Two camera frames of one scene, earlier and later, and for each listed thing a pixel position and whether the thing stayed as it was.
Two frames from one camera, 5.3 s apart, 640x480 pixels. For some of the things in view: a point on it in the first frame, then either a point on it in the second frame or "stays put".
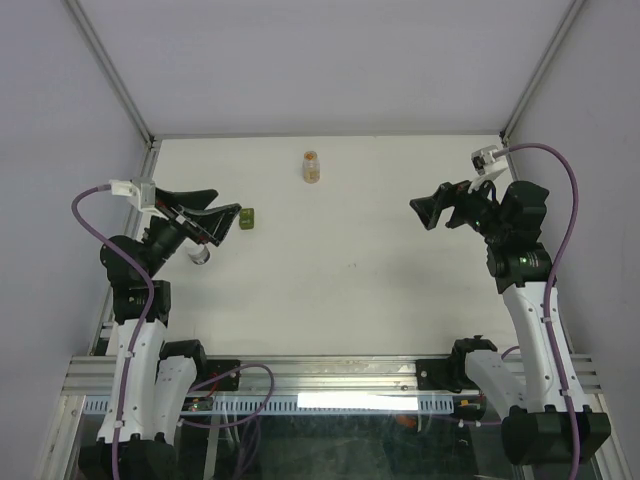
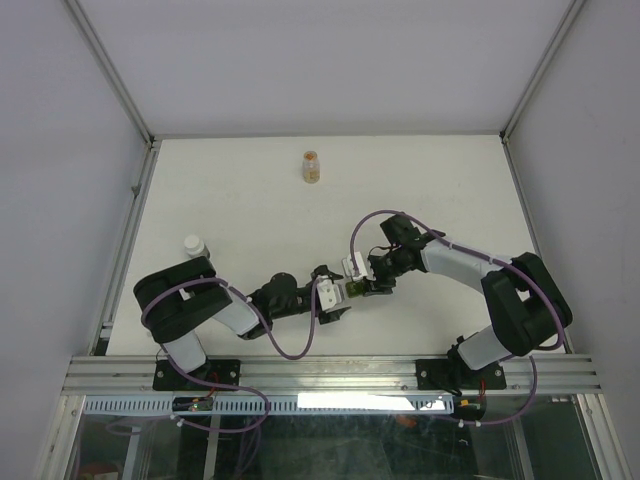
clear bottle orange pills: x=311 y=167 stays put
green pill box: x=246 y=218 → x=354 y=289
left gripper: x=210 y=224 → x=331 y=314
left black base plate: x=215 y=367 stays put
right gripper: x=459 y=195 → x=377 y=285
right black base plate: x=435 y=375 stays put
